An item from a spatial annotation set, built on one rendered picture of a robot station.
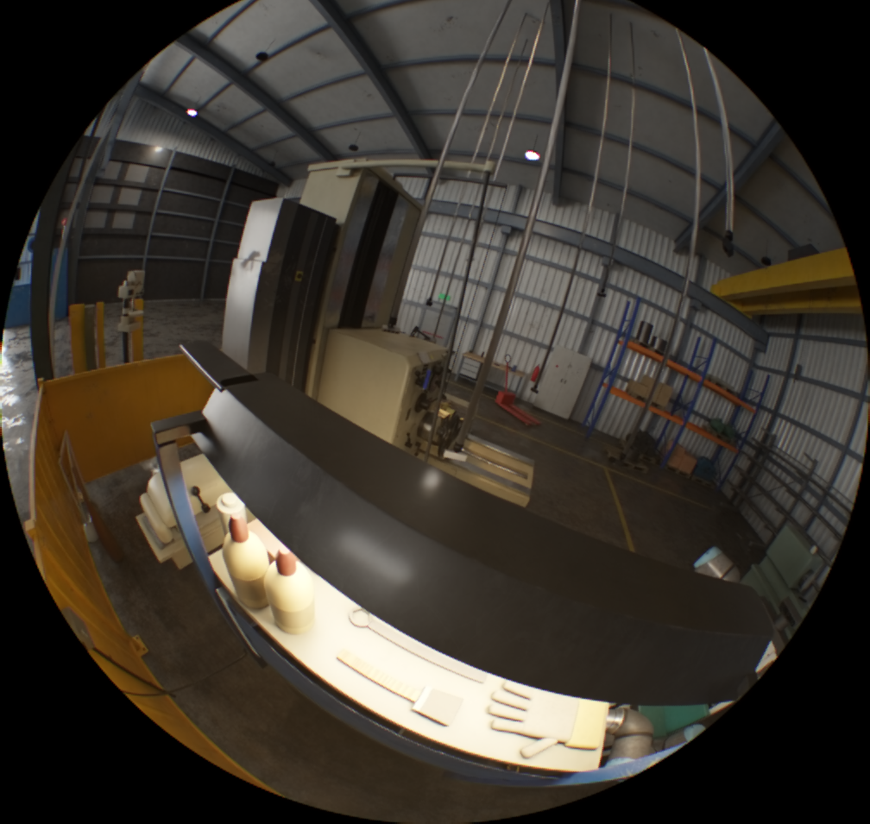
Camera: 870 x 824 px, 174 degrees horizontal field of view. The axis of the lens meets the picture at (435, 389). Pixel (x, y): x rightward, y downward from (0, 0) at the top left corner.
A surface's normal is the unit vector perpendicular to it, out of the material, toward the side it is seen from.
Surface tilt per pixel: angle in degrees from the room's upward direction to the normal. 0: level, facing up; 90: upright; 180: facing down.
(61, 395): 90
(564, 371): 90
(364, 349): 90
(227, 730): 0
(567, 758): 0
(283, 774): 0
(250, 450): 58
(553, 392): 90
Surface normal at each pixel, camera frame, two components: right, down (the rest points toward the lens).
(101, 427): 0.89, 0.36
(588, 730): 0.27, -0.92
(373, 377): -0.36, 0.18
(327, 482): -0.21, -0.34
